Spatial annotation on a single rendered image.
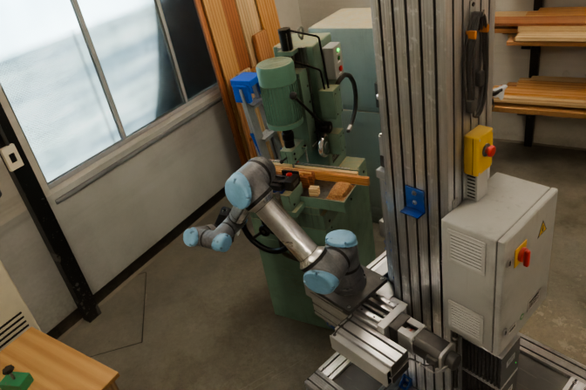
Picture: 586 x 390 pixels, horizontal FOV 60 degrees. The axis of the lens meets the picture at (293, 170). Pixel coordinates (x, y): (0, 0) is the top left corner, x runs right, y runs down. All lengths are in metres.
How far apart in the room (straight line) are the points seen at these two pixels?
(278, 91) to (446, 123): 1.01
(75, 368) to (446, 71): 1.97
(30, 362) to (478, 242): 2.01
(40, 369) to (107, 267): 1.15
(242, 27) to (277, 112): 1.83
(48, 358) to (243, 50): 2.58
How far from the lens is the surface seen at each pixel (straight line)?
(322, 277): 1.76
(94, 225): 3.48
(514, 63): 4.42
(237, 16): 4.10
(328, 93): 2.49
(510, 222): 1.63
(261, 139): 3.42
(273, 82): 2.29
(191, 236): 2.11
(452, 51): 1.45
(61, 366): 2.61
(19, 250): 3.26
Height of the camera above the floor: 2.20
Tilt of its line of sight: 29 degrees down
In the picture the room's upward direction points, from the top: 11 degrees counter-clockwise
